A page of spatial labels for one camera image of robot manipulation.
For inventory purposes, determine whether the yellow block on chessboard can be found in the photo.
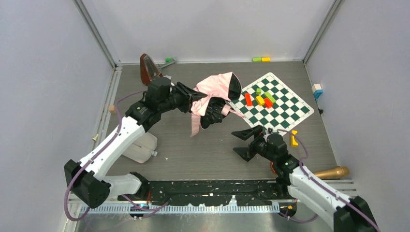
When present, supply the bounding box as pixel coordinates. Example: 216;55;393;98
255;95;265;106

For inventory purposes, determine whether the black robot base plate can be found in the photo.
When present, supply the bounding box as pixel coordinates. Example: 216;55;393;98
127;180;297;210

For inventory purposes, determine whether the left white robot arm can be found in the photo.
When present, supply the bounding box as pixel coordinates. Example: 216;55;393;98
64;77;207;208

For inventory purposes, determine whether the brown wooden metronome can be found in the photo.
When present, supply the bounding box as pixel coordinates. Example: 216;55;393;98
140;53;163;86

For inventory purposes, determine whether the green white chessboard mat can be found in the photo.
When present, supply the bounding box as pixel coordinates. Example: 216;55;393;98
229;72;314;131

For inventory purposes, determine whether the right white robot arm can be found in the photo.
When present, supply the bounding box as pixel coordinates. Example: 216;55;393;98
232;125;380;232

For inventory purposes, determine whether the small red block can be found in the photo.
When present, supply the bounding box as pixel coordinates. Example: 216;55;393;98
264;98;273;108

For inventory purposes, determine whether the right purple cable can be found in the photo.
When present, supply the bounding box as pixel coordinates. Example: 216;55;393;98
275;129;382;232

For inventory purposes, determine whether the long green block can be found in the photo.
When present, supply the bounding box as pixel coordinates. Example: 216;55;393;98
264;92;276;104

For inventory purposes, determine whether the small white chess piece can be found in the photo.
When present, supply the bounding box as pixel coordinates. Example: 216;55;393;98
92;134;99;142

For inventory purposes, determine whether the yellow block on table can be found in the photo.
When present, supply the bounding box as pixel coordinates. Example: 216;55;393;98
290;130;298;147

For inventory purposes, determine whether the orange curved block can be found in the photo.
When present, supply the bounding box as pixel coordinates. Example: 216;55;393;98
270;162;277;175

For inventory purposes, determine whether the long red block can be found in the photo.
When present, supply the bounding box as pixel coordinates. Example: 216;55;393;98
244;93;253;107

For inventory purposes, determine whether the small wooden cube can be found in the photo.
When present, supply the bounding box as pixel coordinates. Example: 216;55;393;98
108;105;116;114

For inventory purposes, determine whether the blue and white block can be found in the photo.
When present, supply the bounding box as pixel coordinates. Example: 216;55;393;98
312;84;323;100

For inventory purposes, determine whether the pink and black folding umbrella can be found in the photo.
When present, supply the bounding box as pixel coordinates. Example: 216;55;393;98
190;72;245;137

